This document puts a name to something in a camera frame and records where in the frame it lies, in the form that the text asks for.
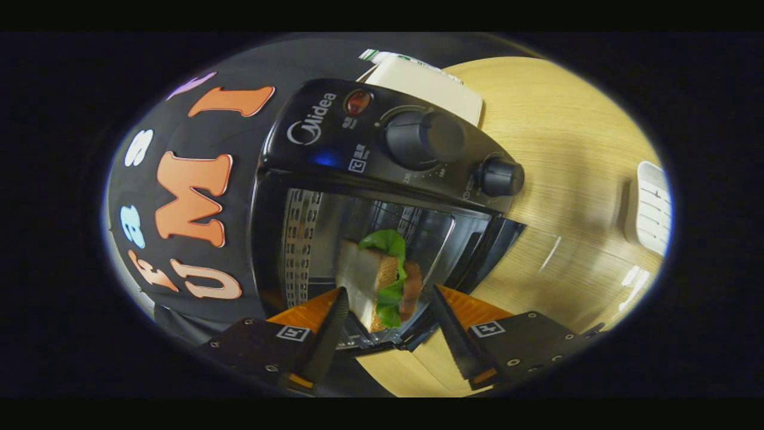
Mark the white pop-up toaster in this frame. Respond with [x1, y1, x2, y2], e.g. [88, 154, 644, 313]
[357, 55, 484, 127]

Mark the sandwich with lettuce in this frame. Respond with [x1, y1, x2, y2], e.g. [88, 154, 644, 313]
[335, 229, 424, 333]

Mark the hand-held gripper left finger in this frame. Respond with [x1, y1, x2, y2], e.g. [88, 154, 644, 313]
[200, 287, 350, 395]

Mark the white bottle green label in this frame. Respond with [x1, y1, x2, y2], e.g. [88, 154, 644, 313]
[358, 48, 460, 81]

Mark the black toaster oven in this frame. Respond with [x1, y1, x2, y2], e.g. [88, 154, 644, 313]
[249, 78, 527, 359]

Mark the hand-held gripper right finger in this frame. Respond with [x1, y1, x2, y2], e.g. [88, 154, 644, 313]
[431, 285, 606, 392]

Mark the white rectangular tray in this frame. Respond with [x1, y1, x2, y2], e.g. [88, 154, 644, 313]
[624, 160, 674, 257]

